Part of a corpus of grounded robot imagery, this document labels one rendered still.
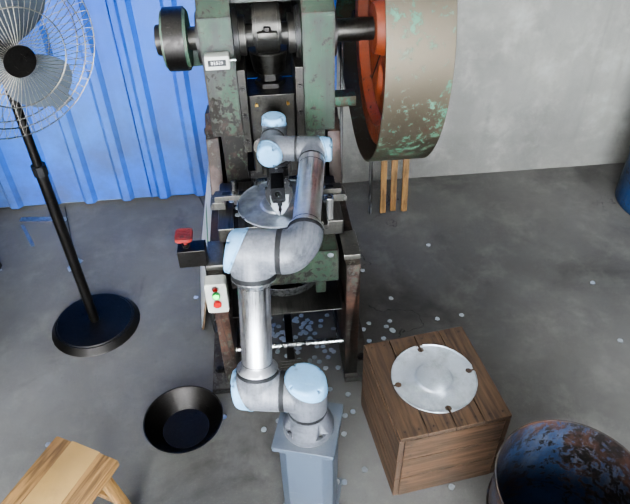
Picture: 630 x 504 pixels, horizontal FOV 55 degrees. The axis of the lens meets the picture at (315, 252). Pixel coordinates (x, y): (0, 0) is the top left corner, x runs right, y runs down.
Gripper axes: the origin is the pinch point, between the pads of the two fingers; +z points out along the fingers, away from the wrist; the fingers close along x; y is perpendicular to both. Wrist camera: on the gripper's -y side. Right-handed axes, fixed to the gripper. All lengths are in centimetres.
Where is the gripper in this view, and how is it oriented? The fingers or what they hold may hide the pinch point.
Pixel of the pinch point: (280, 213)
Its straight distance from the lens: 203.7
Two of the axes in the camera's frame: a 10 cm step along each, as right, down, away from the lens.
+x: -9.9, 0.8, -0.6
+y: -1.0, -6.4, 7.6
